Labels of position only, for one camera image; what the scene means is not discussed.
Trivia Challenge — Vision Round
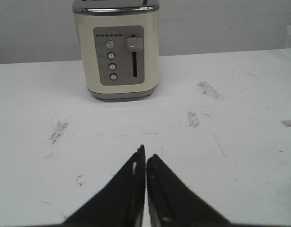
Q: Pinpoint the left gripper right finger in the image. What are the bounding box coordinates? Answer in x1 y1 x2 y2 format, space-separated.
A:
147 154 232 227

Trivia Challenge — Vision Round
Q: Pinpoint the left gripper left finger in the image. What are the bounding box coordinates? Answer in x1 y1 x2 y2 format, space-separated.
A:
62 145 145 227

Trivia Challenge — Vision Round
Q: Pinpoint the cream two-slot toaster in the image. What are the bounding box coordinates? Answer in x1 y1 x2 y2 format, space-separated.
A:
72 0 160 101

